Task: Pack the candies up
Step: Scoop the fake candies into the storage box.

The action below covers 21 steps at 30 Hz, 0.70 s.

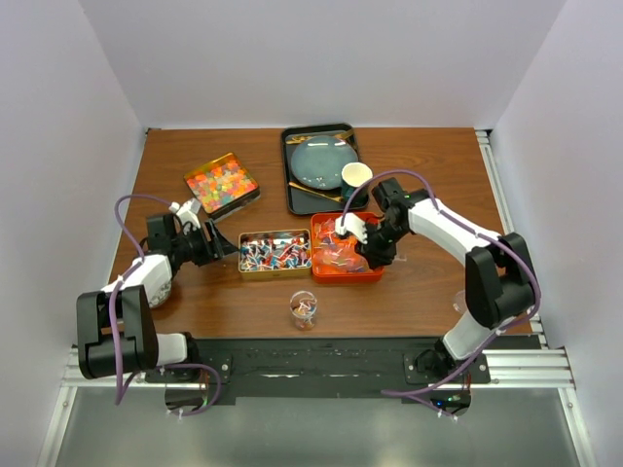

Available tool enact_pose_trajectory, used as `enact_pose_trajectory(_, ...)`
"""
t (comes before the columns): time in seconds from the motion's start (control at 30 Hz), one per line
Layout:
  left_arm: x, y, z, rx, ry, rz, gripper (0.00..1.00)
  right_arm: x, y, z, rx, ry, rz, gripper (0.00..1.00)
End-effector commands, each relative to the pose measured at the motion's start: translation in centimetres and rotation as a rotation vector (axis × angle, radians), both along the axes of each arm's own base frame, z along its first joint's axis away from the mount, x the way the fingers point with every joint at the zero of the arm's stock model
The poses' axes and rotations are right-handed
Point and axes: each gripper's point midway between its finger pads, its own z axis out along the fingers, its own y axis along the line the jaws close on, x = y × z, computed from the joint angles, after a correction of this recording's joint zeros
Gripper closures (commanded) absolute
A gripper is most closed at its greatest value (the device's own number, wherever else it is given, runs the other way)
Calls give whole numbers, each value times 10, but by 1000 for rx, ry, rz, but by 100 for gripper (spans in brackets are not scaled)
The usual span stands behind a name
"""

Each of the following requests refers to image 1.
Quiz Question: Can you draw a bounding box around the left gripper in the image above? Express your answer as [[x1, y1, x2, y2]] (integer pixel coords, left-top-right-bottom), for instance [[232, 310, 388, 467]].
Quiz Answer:
[[171, 219, 238, 267]]

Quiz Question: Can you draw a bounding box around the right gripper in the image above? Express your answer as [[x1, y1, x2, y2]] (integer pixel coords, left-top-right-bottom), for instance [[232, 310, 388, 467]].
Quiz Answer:
[[355, 219, 408, 269]]

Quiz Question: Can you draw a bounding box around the orange tray of lollipops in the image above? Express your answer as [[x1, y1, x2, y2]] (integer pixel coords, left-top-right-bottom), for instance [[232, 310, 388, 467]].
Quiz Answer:
[[310, 212, 384, 285]]

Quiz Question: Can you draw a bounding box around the gold tin of gummy candies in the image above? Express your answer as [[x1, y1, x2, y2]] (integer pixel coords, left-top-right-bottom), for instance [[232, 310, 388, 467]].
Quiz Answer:
[[183, 152, 261, 221]]

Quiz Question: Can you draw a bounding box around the clear plastic scoop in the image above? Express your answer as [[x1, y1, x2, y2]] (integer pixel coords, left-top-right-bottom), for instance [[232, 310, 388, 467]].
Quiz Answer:
[[312, 244, 370, 274]]

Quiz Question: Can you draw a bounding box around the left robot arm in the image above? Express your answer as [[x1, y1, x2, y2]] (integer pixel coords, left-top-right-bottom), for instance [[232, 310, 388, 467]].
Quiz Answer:
[[76, 213, 238, 381]]

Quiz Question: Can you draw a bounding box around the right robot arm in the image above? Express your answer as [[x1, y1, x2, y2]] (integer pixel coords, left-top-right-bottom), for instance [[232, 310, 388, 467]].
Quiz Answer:
[[336, 178, 542, 382]]

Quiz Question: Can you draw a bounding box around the gold knife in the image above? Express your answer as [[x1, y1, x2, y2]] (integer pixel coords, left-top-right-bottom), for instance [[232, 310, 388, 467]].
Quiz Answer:
[[288, 181, 342, 203]]

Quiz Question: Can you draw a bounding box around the dark green mug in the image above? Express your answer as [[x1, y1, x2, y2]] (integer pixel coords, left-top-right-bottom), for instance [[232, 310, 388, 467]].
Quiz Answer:
[[341, 162, 373, 202]]

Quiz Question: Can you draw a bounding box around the silver patterned bowl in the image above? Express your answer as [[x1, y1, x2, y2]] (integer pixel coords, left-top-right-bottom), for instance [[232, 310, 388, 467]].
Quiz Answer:
[[148, 281, 172, 308]]

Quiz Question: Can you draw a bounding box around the black serving tray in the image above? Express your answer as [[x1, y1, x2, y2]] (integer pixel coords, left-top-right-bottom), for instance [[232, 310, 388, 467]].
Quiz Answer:
[[280, 123, 361, 216]]

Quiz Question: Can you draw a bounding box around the blue-grey ceramic plate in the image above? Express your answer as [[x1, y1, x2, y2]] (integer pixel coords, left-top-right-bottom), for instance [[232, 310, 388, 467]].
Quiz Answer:
[[290, 136, 359, 191]]

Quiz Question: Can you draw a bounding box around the clear glass jar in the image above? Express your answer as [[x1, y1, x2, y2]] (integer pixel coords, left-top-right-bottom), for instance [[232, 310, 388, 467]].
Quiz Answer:
[[289, 290, 317, 331]]

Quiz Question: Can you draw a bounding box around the clear round jar lid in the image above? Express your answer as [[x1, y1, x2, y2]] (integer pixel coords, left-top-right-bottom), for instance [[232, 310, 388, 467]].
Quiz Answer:
[[453, 290, 468, 314]]

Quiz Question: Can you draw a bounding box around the gold fork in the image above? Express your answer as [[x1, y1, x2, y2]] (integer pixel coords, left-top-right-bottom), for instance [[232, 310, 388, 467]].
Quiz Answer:
[[285, 128, 354, 145]]

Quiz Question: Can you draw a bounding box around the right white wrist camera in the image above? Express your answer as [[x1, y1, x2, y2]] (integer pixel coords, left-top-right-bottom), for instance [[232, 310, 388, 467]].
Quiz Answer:
[[334, 212, 369, 244]]

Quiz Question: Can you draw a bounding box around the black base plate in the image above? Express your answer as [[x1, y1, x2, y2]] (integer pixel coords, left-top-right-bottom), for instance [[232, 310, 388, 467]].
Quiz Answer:
[[85, 333, 544, 408]]

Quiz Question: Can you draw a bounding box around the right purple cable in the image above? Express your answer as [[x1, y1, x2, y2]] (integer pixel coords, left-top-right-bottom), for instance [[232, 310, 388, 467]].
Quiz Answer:
[[340, 168, 542, 414]]

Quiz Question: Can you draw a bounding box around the purple cable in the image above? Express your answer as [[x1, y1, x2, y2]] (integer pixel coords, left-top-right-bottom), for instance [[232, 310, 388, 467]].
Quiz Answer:
[[340, 168, 542, 414], [114, 194, 223, 417]]

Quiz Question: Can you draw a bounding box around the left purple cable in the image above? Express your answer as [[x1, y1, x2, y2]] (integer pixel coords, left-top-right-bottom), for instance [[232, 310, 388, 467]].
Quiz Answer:
[[114, 194, 223, 417]]

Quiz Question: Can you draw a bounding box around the aluminium frame rail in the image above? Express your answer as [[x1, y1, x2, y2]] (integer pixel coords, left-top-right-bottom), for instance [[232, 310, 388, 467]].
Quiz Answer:
[[36, 128, 598, 467]]

